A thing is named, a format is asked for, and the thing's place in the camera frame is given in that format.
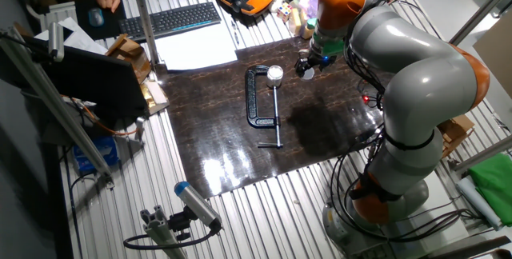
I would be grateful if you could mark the white translucent plastic jar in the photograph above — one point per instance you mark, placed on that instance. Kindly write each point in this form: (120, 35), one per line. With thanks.
(274, 76)

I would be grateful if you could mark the blue plastic packet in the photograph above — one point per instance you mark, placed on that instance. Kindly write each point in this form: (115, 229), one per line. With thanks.
(96, 153)

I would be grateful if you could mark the small bottle with green cap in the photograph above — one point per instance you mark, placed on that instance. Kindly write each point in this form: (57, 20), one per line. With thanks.
(309, 29)

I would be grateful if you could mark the black computer keyboard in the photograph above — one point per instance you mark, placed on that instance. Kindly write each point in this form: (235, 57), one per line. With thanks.
(172, 20)

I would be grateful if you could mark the pale yellow block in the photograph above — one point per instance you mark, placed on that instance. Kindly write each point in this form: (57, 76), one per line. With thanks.
(295, 23)

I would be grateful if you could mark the gold foil box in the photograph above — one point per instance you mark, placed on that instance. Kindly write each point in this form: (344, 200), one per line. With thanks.
(154, 97)

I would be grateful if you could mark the green cloth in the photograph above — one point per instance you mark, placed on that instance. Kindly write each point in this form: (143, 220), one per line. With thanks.
(494, 183)

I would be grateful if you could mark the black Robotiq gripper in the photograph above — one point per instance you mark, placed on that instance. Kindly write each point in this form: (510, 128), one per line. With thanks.
(320, 61)

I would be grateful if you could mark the black flat monitor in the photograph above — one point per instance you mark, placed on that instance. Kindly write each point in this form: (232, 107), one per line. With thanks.
(92, 79)

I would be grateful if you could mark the white round object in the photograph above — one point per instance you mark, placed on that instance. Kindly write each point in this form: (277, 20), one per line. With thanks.
(276, 3)

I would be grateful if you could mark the grey computer mouse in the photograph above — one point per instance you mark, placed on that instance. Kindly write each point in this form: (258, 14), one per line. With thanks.
(96, 17)

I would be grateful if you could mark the pale purple plastic bag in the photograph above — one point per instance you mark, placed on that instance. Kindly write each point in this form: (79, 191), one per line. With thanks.
(306, 5)

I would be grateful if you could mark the aluminium profile post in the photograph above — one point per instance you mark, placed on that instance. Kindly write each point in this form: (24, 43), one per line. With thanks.
(144, 19)
(480, 11)
(60, 107)
(488, 151)

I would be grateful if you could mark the Rubik's cube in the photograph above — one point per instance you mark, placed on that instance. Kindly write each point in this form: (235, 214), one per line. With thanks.
(284, 12)

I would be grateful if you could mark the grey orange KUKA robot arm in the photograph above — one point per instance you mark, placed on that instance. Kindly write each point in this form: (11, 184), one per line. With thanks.
(420, 83)

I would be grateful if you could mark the brown wooden box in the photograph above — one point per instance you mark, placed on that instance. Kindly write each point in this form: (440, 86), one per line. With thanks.
(128, 51)

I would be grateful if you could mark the black mouse pad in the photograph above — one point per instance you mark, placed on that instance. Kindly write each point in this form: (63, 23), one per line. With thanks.
(82, 27)

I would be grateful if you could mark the dark brown marble pattern mat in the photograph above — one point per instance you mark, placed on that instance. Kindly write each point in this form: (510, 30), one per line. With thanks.
(208, 131)

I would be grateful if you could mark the silver camera with blue end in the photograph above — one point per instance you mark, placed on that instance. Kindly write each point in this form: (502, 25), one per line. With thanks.
(196, 203)

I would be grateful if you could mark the white paper roll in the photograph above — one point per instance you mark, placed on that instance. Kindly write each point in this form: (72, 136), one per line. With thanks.
(478, 201)

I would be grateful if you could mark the large white paper sheet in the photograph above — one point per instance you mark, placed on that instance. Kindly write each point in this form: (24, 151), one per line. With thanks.
(196, 49)

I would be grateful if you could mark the silver bar webcam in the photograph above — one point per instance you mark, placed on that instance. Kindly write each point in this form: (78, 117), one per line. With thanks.
(56, 41)

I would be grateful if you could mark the brown cardboard sheet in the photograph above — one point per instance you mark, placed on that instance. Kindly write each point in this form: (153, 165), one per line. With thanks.
(496, 59)

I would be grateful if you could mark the green flange adapter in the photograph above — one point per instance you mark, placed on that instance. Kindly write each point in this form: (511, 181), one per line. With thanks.
(332, 47)

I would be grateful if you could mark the black C-clamp with steel screw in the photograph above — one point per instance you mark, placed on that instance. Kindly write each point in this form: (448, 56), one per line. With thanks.
(251, 99)

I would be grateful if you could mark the white base board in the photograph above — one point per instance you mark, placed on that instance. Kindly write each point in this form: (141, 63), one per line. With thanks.
(444, 211)

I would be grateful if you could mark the short aluminium profile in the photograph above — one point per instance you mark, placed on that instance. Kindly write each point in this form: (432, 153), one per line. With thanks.
(160, 231)

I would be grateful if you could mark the stack of white papers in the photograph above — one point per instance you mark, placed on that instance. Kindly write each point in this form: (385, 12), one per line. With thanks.
(82, 41)

